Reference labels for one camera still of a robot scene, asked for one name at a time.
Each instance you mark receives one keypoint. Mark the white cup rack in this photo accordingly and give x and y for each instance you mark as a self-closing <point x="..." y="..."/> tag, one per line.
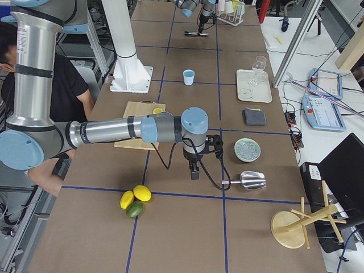
<point x="230" y="12"/>

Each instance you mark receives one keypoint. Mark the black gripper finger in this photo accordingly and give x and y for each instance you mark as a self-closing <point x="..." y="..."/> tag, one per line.
<point x="200" y="28"/>
<point x="194" y="172"/>

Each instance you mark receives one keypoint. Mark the yellow lemon half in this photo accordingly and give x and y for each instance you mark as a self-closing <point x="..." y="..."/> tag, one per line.
<point x="157" y="110"/>

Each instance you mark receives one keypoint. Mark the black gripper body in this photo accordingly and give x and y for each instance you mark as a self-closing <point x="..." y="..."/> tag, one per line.
<point x="191" y="157"/>
<point x="203" y="17"/>

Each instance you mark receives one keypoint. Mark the aluminium frame post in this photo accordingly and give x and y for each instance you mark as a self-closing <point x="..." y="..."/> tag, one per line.
<point x="302" y="28"/>

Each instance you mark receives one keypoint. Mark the clear wine glass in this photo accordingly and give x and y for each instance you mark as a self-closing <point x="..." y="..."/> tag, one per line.
<point x="258" y="66"/>

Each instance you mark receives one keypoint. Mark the person in black shirt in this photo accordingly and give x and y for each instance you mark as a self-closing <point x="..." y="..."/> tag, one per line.
<point x="71" y="101"/>

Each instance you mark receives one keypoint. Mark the metal ice scoop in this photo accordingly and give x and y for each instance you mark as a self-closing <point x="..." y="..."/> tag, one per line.
<point x="249" y="180"/>

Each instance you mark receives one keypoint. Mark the blue teach pendant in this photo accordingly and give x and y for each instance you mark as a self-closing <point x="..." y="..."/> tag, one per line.
<point x="322" y="114"/>
<point x="326" y="82"/>

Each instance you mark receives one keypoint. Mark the whole yellow lemon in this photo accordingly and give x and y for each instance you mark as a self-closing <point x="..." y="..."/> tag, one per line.
<point x="142" y="193"/>

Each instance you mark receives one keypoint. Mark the green lime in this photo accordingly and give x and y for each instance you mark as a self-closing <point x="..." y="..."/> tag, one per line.
<point x="134" y="209"/>

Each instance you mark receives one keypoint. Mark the light blue cup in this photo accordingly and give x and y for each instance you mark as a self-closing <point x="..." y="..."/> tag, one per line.
<point x="188" y="76"/>

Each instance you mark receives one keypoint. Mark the wooden cutting board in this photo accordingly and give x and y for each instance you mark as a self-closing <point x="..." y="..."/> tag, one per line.
<point x="138" y="109"/>

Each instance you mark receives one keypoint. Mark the black monitor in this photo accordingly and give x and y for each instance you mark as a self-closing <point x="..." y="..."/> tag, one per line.
<point x="342" y="170"/>

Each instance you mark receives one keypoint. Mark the grey folded cloth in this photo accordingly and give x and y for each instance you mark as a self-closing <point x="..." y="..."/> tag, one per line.
<point x="254" y="117"/>

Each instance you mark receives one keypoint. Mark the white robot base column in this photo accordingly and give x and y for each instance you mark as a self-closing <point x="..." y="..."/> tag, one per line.
<point x="129" y="75"/>

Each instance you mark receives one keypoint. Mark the wooden mug tree stand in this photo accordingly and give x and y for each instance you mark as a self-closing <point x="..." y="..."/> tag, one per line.
<point x="289" y="227"/>

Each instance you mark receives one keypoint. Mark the cream bear tray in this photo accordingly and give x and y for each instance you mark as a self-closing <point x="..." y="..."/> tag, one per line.
<point x="253" y="93"/>

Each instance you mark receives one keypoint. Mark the green bowl of ice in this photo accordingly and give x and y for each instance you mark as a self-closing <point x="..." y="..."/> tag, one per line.
<point x="247" y="150"/>

